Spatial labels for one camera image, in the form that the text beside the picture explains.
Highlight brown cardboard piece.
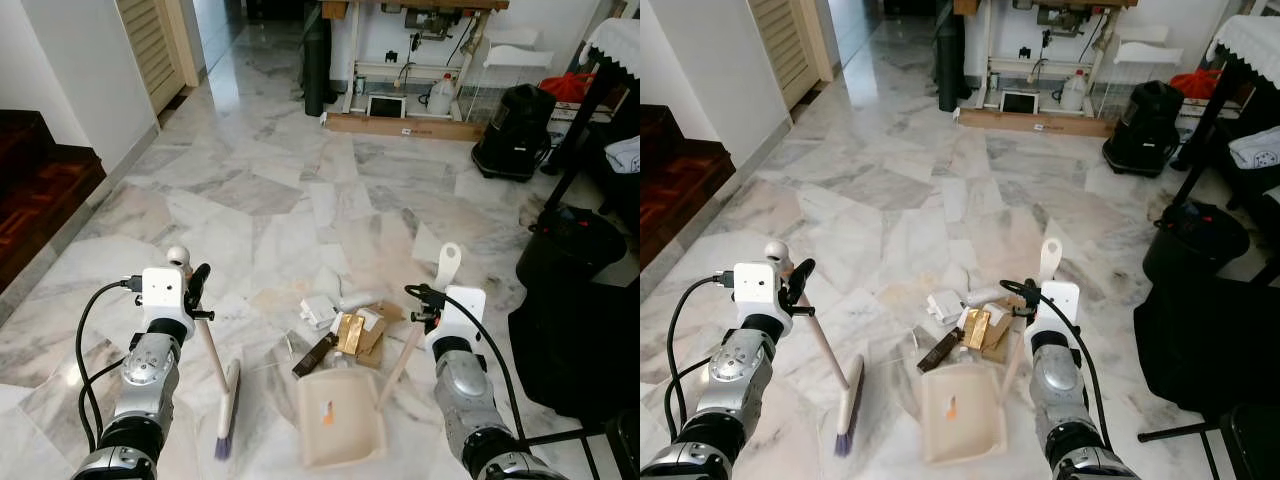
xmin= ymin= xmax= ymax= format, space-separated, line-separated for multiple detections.
xmin=980 ymin=298 xmax=1023 ymax=362
xmin=350 ymin=300 xmax=403 ymax=368

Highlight black round bin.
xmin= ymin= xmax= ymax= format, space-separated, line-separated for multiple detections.
xmin=515 ymin=204 xmax=630 ymax=301
xmin=1142 ymin=199 xmax=1252 ymax=287

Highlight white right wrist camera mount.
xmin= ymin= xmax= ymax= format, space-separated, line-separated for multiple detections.
xmin=1038 ymin=281 xmax=1082 ymax=337
xmin=440 ymin=286 xmax=488 ymax=347

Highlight white crumpled paper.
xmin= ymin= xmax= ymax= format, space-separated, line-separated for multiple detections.
xmin=299 ymin=294 xmax=342 ymax=330
xmin=926 ymin=289 xmax=967 ymax=326

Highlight white lace tablecloth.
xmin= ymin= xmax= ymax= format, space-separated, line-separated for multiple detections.
xmin=582 ymin=17 xmax=641 ymax=80
xmin=1206 ymin=14 xmax=1280 ymax=92

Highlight flat brown cardboard box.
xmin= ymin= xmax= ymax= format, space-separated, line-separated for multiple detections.
xmin=954 ymin=107 xmax=1117 ymax=139
xmin=321 ymin=111 xmax=487 ymax=142

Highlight beige broom purple bristles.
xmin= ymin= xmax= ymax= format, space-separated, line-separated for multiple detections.
xmin=165 ymin=245 xmax=243 ymax=463
xmin=765 ymin=240 xmax=867 ymax=459

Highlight small gold box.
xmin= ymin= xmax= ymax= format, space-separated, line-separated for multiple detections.
xmin=962 ymin=307 xmax=994 ymax=352
xmin=335 ymin=312 xmax=367 ymax=357

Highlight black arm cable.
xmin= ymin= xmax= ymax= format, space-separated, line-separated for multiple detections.
xmin=404 ymin=284 xmax=528 ymax=443
xmin=664 ymin=272 xmax=737 ymax=443
xmin=999 ymin=279 xmax=1113 ymax=447
xmin=74 ymin=277 xmax=147 ymax=453

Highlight white dotted cloth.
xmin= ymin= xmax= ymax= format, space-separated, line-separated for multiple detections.
xmin=604 ymin=134 xmax=641 ymax=177
xmin=1227 ymin=124 xmax=1280 ymax=172

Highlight black table leg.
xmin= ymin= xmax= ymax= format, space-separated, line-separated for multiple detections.
xmin=1171 ymin=58 xmax=1243 ymax=207
xmin=543 ymin=60 xmax=623 ymax=213

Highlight louvered wooden door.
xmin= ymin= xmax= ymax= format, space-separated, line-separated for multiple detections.
xmin=747 ymin=0 xmax=837 ymax=112
xmin=114 ymin=0 xmax=203 ymax=117

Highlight black tall cylinder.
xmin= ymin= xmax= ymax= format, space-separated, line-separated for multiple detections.
xmin=936 ymin=12 xmax=967 ymax=114
xmin=302 ymin=12 xmax=332 ymax=119

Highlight dark wooden stairs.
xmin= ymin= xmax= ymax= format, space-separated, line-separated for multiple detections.
xmin=640 ymin=104 xmax=738 ymax=272
xmin=0 ymin=109 xmax=108 ymax=293

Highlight red bag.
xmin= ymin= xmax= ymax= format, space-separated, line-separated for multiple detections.
xmin=544 ymin=71 xmax=600 ymax=104
xmin=1169 ymin=67 xmax=1224 ymax=100

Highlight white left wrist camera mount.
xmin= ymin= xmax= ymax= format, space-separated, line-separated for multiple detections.
xmin=140 ymin=266 xmax=187 ymax=322
xmin=733 ymin=262 xmax=784 ymax=319

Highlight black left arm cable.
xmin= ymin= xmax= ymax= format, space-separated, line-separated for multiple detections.
xmin=74 ymin=277 xmax=147 ymax=453
xmin=664 ymin=272 xmax=737 ymax=443

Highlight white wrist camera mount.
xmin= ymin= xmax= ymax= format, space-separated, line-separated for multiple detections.
xmin=440 ymin=286 xmax=488 ymax=347
xmin=140 ymin=266 xmax=187 ymax=322
xmin=1038 ymin=281 xmax=1082 ymax=337
xmin=733 ymin=262 xmax=784 ymax=319

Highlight beige plastic dustpan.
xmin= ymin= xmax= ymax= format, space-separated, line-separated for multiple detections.
xmin=920 ymin=237 xmax=1064 ymax=466
xmin=298 ymin=242 xmax=463 ymax=471

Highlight black vacuum cleaner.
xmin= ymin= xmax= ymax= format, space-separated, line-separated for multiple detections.
xmin=1102 ymin=79 xmax=1187 ymax=179
xmin=471 ymin=83 xmax=558 ymax=182

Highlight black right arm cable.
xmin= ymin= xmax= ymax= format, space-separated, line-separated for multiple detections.
xmin=404 ymin=284 xmax=528 ymax=443
xmin=999 ymin=279 xmax=1113 ymax=447

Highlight white plastic jug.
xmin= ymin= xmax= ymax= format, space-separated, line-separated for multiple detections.
xmin=426 ymin=72 xmax=459 ymax=117
xmin=1059 ymin=69 xmax=1090 ymax=113

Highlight dark brown wrapper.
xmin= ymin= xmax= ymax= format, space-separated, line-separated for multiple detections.
xmin=291 ymin=332 xmax=340 ymax=379
xmin=917 ymin=329 xmax=964 ymax=375

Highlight black chair base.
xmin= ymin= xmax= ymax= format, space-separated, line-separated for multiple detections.
xmin=519 ymin=408 xmax=641 ymax=480
xmin=1137 ymin=403 xmax=1280 ymax=480

